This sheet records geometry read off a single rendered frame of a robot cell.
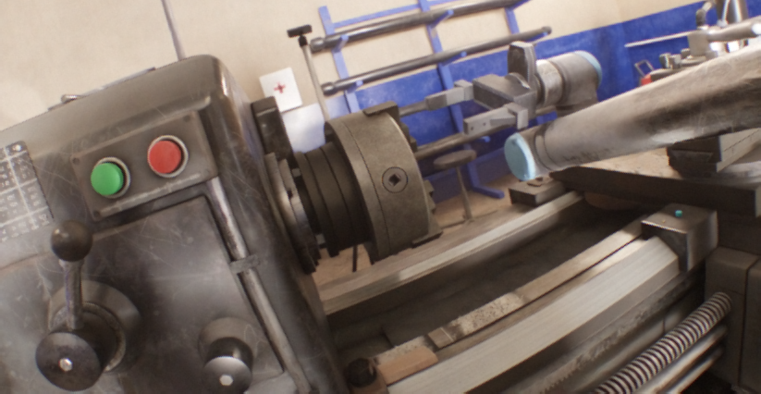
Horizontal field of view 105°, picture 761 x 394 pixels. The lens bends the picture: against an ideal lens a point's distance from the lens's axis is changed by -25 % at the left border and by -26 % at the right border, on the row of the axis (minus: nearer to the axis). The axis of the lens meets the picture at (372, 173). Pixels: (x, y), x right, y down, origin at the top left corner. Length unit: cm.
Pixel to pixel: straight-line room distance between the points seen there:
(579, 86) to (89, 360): 83
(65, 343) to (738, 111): 66
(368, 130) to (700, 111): 43
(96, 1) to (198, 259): 391
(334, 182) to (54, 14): 399
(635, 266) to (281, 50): 340
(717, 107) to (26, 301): 73
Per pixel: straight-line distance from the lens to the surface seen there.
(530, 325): 62
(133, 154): 36
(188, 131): 35
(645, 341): 86
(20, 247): 47
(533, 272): 99
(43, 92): 428
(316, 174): 57
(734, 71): 47
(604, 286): 70
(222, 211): 36
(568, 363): 67
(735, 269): 83
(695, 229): 80
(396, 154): 55
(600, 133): 58
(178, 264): 39
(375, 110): 60
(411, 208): 56
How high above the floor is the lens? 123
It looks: 11 degrees down
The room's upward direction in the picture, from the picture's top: 18 degrees counter-clockwise
